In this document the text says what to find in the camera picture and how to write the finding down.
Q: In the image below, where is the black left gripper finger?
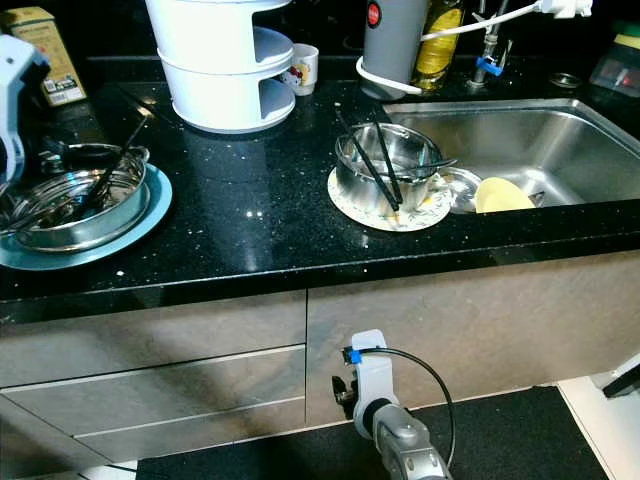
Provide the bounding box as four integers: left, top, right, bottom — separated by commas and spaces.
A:
75, 143, 131, 171

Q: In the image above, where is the yellow plate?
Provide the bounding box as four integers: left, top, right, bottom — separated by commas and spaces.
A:
473, 177, 538, 214

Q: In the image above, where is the light blue plate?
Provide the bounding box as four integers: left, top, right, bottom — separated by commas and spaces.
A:
0, 163, 173, 271

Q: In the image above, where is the yellow carton box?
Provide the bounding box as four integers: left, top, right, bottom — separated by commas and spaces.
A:
2, 7, 88, 108

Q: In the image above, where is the beige drawer front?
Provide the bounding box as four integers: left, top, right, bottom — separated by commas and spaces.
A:
0, 345, 308, 436
0, 290, 308, 386
75, 398, 308, 463

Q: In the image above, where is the white tiered storage rack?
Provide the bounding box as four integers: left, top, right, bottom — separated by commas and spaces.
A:
145, 0, 296, 134

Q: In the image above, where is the black floor mat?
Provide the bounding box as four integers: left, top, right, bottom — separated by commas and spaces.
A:
135, 385, 606, 480

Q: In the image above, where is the floral patterned plate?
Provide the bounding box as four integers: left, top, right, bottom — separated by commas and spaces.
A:
327, 165, 454, 233

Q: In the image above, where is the steel bowl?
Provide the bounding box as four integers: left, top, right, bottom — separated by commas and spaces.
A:
333, 123, 444, 214

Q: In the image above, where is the white cartoon mug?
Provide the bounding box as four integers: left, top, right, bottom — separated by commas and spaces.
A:
282, 43, 319, 96

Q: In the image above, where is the small steel dish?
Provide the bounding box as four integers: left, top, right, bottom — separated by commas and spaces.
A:
443, 168, 483, 214

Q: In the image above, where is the steel spoon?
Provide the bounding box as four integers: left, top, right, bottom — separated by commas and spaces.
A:
410, 158, 459, 179

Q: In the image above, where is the black appliance door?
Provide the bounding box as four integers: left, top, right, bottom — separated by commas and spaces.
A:
603, 365, 640, 399

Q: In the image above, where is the grey cylindrical water filter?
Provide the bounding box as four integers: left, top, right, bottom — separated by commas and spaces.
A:
360, 0, 431, 99

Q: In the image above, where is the stainless steel sink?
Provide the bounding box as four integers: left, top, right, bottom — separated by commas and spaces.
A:
382, 97, 640, 213

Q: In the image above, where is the yellow liquid bottle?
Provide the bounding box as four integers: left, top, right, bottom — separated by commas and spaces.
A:
415, 0, 466, 91

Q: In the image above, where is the steel faucet with blue clip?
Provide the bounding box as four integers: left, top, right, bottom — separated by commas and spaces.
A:
468, 0, 513, 89

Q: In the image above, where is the clear plastic container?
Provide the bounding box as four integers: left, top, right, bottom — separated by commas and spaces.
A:
590, 45, 640, 98

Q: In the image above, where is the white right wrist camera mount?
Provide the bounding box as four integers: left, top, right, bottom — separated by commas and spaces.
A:
345, 330, 396, 441

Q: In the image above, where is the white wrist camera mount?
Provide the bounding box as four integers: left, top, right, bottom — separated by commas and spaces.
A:
0, 33, 51, 186
345, 330, 396, 441

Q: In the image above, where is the steel two-handled pot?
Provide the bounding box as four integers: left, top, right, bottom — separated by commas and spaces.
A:
5, 145, 151, 254

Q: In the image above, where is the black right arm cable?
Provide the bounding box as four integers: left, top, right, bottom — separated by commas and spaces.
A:
350, 345, 458, 466

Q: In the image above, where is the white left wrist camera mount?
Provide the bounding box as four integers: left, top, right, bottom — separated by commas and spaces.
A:
0, 33, 51, 186

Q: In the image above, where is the white hose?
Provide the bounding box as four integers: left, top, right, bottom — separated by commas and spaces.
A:
355, 0, 596, 98

